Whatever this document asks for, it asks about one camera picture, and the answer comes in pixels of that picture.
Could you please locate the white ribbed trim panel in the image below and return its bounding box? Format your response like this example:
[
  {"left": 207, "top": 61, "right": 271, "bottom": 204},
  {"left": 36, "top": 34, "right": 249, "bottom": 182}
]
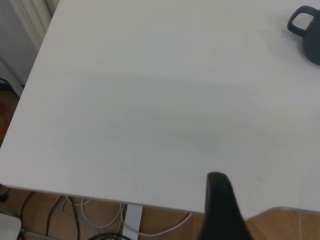
[{"left": 11, "top": 0, "right": 61, "bottom": 51}]

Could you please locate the thin black cable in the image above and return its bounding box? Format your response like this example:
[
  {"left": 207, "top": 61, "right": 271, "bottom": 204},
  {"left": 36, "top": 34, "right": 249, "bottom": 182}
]
[
  {"left": 45, "top": 196, "right": 63, "bottom": 237},
  {"left": 68, "top": 196, "right": 83, "bottom": 240},
  {"left": 0, "top": 77, "right": 21, "bottom": 98},
  {"left": 19, "top": 191, "right": 36, "bottom": 227}
]

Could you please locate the black plug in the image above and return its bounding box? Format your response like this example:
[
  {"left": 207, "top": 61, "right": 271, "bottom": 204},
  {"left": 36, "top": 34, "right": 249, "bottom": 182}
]
[{"left": 0, "top": 186, "right": 11, "bottom": 203}]

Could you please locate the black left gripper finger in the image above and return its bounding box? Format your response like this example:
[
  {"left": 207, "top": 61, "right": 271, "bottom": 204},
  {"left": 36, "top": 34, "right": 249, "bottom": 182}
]
[{"left": 197, "top": 171, "right": 255, "bottom": 240}]

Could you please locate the dark grey ceramic mug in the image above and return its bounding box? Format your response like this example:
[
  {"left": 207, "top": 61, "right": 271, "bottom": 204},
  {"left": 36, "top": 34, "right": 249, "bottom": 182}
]
[{"left": 286, "top": 5, "right": 320, "bottom": 66}]

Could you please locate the thin grey cable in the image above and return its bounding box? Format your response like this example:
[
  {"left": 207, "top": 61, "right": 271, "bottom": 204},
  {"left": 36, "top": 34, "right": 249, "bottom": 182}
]
[{"left": 60, "top": 196, "right": 83, "bottom": 223}]

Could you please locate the white metal table leg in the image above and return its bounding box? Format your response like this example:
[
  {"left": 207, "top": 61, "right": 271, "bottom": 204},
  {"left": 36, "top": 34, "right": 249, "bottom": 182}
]
[{"left": 121, "top": 204, "right": 144, "bottom": 240}]

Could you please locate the thick black cable loop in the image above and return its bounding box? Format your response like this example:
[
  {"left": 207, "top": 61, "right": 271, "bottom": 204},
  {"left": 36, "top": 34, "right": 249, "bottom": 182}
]
[{"left": 87, "top": 231, "right": 124, "bottom": 240}]

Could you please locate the thin white cable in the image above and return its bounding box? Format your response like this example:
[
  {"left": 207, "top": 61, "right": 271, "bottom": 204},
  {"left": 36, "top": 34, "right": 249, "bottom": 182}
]
[
  {"left": 124, "top": 213, "right": 193, "bottom": 236},
  {"left": 80, "top": 197, "right": 126, "bottom": 228}
]

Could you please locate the white box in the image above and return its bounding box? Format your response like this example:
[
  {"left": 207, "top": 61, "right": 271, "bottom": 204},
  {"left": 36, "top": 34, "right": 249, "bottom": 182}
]
[{"left": 0, "top": 213, "right": 22, "bottom": 240}]

